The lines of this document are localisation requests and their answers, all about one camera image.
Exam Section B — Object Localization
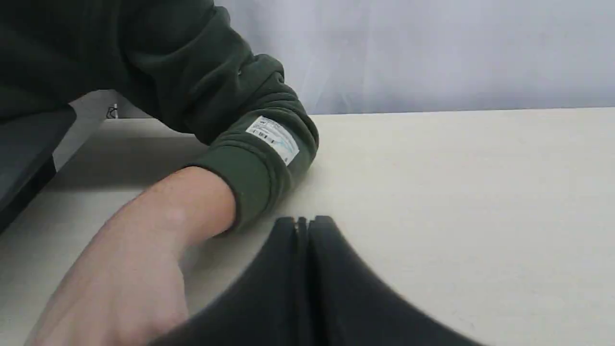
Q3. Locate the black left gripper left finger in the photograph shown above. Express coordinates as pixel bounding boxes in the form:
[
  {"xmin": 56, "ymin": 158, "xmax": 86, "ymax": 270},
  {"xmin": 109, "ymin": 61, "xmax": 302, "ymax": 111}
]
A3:
[{"xmin": 152, "ymin": 217, "xmax": 301, "ymax": 346}]

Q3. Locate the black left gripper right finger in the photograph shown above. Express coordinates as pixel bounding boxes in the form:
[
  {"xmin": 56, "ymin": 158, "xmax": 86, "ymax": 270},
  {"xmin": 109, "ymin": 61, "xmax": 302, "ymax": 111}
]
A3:
[{"xmin": 305, "ymin": 215, "xmax": 478, "ymax": 346}]

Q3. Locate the green sleeved forearm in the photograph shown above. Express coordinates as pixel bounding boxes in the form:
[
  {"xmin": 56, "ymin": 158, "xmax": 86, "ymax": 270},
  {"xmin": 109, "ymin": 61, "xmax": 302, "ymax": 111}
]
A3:
[{"xmin": 1, "ymin": 0, "xmax": 319, "ymax": 272}]

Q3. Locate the person's open hand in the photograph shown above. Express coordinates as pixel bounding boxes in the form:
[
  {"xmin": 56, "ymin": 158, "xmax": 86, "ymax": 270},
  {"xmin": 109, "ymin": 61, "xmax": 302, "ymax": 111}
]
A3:
[{"xmin": 24, "ymin": 226, "xmax": 193, "ymax": 346}]

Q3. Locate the dark grey chair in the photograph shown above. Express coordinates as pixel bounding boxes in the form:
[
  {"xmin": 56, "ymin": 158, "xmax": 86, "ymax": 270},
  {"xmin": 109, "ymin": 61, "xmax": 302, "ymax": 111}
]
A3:
[{"xmin": 0, "ymin": 105, "xmax": 76, "ymax": 231}]

